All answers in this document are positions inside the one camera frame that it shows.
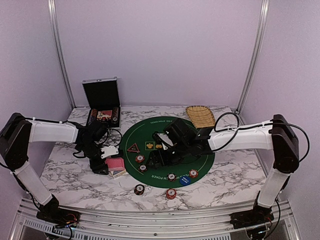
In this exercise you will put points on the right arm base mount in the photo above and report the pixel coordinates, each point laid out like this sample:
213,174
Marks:
250,218

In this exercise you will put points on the left aluminium frame post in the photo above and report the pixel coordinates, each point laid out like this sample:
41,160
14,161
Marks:
59,51

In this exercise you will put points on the chip row in case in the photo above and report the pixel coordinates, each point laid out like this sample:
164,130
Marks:
115,115
92,116

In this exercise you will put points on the right chip row in case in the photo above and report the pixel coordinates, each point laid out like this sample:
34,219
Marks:
115,115

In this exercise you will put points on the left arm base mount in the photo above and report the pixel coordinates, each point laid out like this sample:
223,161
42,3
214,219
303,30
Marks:
64,218

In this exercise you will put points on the red poker chip stack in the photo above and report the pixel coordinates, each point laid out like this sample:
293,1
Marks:
171,193

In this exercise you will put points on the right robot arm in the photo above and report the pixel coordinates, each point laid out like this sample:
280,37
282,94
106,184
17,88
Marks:
276,135

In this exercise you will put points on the aluminium frame post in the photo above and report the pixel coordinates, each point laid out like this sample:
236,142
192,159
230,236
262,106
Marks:
59,51
262,22

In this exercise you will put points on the right aluminium frame post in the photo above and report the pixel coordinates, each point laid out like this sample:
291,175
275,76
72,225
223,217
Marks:
262,22

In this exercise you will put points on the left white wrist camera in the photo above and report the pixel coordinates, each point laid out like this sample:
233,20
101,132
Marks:
108,151

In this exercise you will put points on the red card deck in case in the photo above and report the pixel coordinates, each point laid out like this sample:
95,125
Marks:
104,114

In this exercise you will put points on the blue small blind button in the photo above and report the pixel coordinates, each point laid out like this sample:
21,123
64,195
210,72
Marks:
185,180

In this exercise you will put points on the front aluminium rail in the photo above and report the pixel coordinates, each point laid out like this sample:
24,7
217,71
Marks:
195,224

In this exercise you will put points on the dark poker chip stack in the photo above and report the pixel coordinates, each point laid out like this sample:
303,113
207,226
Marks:
139,189

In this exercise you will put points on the blue gold card box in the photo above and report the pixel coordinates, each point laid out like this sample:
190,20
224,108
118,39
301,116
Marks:
117,173

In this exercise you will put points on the left chip row in case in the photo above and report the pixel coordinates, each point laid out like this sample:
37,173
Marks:
92,116

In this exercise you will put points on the pink playing card deck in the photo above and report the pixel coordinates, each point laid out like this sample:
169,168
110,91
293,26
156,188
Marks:
115,164

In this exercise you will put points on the triangular dealer button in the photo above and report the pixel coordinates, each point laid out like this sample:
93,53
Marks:
133,149

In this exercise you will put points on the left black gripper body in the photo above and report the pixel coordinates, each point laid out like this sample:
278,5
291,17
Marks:
94,166

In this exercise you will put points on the green round poker mat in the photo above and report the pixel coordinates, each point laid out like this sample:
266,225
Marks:
141,133

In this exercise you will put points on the woven bamboo tray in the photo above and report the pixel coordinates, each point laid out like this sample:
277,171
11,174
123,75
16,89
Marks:
200,116

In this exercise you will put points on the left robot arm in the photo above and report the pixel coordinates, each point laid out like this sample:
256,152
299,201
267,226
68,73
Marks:
20,131

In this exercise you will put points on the aluminium poker chip case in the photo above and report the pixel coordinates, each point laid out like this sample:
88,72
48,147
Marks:
103,94

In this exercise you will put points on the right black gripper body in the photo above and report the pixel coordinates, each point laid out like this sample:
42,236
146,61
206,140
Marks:
181,152

